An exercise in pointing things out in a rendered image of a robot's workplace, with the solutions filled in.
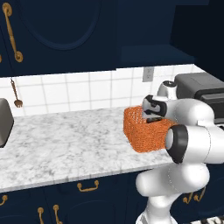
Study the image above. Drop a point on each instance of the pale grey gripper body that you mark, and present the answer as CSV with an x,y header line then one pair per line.
x,y
148,112

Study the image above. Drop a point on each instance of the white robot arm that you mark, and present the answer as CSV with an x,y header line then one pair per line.
x,y
186,140

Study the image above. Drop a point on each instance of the orange woven basket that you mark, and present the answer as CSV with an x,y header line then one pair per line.
x,y
143,134

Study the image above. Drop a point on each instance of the navy tall cabinet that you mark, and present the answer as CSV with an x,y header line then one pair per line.
x,y
201,35

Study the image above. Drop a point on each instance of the navy base cabinet door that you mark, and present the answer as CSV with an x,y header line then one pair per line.
x,y
93,212
20,213

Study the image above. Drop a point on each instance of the grey toaster oven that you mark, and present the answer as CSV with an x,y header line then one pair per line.
x,y
201,87

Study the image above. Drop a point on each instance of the navy drawer front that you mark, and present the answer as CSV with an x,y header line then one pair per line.
x,y
87,186

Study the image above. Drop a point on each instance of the grey wall outlet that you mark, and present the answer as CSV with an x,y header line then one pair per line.
x,y
148,74

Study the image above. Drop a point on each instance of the navy wall shelf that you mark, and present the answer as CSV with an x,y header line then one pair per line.
x,y
151,55

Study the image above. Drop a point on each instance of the navy wall cabinet door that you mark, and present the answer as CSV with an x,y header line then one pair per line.
x,y
3,35
64,32

